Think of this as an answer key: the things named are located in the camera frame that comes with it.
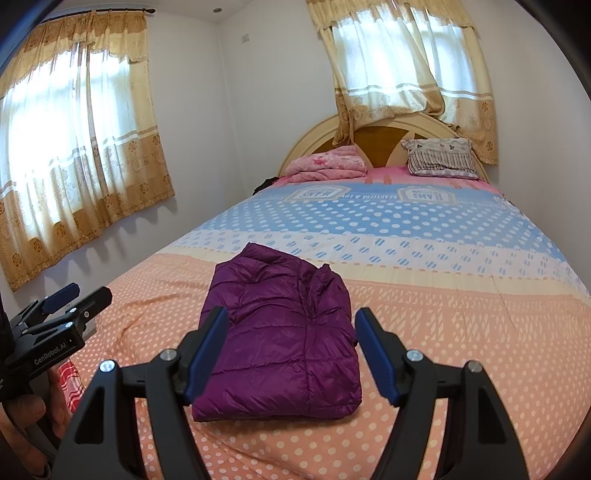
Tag cream wooden headboard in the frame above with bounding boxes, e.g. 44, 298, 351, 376
277, 112, 490, 181

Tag purple hooded puffer jacket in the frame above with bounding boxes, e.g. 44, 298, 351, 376
191, 242, 362, 422

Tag person's left hand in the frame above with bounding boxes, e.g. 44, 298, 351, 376
0, 370, 70, 476

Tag striped patterned pillow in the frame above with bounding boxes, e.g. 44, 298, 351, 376
401, 137, 481, 178

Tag red plaid bed sheet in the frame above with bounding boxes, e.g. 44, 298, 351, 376
59, 360, 86, 412

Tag dark curtain rod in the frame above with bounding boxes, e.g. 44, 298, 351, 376
41, 8, 158, 23

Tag wide yellow lace curtain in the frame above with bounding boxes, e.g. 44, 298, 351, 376
0, 10, 176, 292

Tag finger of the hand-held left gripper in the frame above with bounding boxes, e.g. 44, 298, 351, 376
9, 282, 81, 333
21, 286, 113, 335

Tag narrow yellow lace curtain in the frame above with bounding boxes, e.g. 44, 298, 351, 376
305, 0, 499, 166

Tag polka dot bedspread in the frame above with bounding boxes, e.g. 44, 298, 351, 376
69, 166, 591, 480

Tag dark bag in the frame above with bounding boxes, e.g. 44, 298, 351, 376
253, 175, 282, 195

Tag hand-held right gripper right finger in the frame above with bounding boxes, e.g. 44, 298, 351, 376
355, 307, 529, 480

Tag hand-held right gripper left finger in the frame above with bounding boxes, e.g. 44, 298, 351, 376
54, 305, 230, 480

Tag pink folded blanket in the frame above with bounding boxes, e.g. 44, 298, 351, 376
284, 145, 369, 184

